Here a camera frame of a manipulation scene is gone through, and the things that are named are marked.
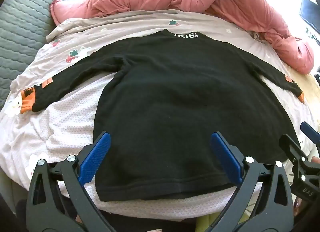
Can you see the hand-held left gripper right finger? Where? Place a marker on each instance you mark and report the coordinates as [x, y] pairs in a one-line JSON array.
[[226, 157]]

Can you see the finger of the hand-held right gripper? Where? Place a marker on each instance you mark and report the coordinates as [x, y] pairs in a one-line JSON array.
[[293, 150], [311, 132]]

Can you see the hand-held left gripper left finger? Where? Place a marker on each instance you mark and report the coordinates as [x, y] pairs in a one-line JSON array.
[[96, 157]]

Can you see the black long-sleeve sweater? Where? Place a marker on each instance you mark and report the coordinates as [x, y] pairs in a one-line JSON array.
[[175, 97]]

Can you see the person's right hand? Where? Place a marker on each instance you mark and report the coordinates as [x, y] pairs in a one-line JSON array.
[[316, 159]]

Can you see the strawberry print bed sheet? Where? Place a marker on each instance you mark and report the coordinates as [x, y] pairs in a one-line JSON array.
[[62, 127]]

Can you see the black flat monitor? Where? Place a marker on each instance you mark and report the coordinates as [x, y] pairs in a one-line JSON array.
[[311, 13]]

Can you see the grey quilted headboard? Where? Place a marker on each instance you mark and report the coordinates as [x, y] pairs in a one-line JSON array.
[[22, 22]]

